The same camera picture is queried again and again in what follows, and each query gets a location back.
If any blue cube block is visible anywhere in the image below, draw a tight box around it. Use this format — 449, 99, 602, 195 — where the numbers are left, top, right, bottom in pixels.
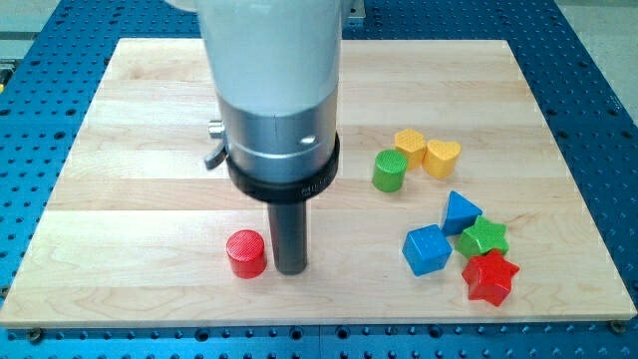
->
402, 224, 453, 276

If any red cylinder block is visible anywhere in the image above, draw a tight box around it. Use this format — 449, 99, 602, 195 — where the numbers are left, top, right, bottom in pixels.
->
225, 229, 267, 279

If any green star block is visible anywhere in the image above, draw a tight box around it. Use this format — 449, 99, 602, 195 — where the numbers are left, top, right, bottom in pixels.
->
455, 215, 509, 259

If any green cylinder block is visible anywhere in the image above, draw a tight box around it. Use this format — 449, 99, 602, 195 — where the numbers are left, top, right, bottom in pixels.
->
372, 149, 408, 192

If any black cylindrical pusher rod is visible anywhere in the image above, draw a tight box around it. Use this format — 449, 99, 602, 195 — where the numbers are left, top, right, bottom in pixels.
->
267, 201, 307, 275

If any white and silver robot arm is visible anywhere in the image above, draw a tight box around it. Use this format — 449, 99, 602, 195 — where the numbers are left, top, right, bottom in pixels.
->
167, 0, 350, 275

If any red star block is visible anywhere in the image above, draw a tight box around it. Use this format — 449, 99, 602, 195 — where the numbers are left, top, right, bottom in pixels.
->
462, 249, 520, 307

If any light wooden board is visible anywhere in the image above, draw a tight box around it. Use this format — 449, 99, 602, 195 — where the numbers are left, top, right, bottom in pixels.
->
1, 38, 636, 328

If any yellow hexagon block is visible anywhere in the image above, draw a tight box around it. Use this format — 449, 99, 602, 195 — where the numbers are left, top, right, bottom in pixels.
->
394, 129, 426, 171

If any blue triangle block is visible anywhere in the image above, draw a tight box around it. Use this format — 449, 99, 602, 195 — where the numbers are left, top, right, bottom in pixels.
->
442, 190, 482, 236

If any yellow heart block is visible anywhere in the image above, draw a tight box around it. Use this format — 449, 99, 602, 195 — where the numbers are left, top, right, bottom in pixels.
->
422, 140, 463, 179

